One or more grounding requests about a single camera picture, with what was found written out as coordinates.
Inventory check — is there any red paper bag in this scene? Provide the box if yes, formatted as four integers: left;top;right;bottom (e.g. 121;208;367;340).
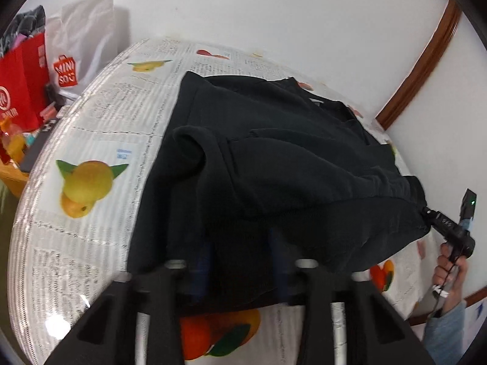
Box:
0;32;52;130

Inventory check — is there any black cable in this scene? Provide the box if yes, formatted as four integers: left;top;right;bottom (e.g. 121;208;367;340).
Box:
432;256;459;317

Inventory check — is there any person's right forearm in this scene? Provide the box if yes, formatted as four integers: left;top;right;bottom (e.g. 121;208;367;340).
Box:
422;300;469;364

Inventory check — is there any wooden nightstand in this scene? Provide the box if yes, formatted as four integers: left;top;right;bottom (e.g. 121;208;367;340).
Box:
0;160;32;199

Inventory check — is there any orange juice bottle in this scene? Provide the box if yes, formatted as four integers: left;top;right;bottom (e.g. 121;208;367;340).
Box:
2;129;28;162

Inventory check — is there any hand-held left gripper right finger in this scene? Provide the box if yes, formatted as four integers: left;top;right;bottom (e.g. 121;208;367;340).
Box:
268;236;434;365

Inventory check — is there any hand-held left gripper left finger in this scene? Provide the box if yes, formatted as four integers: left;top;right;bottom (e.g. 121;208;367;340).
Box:
46;243;211;365

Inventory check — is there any brown wooden baseboard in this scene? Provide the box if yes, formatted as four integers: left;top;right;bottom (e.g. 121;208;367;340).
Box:
409;288;487;326

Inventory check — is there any white shopping bag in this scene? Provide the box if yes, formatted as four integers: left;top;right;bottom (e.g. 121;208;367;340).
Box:
45;0;117;102

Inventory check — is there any black phone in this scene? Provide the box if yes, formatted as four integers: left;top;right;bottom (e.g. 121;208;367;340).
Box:
19;137;51;174

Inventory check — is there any fruit printed tablecloth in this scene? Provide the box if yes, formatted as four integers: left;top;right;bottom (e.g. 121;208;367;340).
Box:
9;37;430;365

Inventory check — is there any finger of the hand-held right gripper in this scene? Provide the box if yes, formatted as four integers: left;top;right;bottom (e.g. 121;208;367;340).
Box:
420;206;438;229

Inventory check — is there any brown wooden door frame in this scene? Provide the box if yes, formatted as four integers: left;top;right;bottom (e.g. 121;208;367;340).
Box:
375;0;463;130

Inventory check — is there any person's right hand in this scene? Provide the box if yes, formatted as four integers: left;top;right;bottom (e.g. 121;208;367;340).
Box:
433;244;468;312

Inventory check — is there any grey plaid cloth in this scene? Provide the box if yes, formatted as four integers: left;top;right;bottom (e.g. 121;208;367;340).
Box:
0;5;47;60

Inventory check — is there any black sweatshirt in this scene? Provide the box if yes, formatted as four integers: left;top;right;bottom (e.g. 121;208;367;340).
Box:
129;70;432;309

